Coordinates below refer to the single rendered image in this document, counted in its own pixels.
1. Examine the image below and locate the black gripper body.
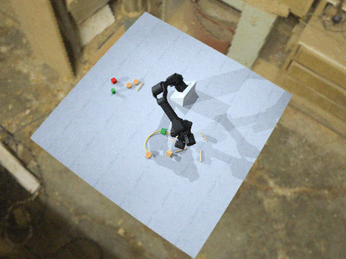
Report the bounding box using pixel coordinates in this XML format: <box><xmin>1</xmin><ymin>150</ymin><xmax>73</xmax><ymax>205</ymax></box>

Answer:
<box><xmin>174</xmin><ymin>120</ymin><xmax>193</xmax><ymax>150</ymax></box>

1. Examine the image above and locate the green wooden block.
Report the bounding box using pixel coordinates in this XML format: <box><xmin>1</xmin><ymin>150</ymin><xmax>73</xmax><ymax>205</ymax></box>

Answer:
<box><xmin>160</xmin><ymin>128</ymin><xmax>167</xmax><ymax>135</ymax></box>

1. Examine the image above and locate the light wooden block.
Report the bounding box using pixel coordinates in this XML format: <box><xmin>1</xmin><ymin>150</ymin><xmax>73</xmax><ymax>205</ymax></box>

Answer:
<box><xmin>166</xmin><ymin>150</ymin><xmax>172</xmax><ymax>158</ymax></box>

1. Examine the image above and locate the round wooden button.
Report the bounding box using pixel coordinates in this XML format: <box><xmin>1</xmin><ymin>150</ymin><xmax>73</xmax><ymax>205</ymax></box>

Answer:
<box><xmin>145</xmin><ymin>152</ymin><xmax>152</xmax><ymax>159</ymax></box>

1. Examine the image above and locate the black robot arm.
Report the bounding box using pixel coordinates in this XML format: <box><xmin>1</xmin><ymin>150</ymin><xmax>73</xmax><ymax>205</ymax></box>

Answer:
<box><xmin>152</xmin><ymin>73</ymin><xmax>196</xmax><ymax>146</ymax></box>

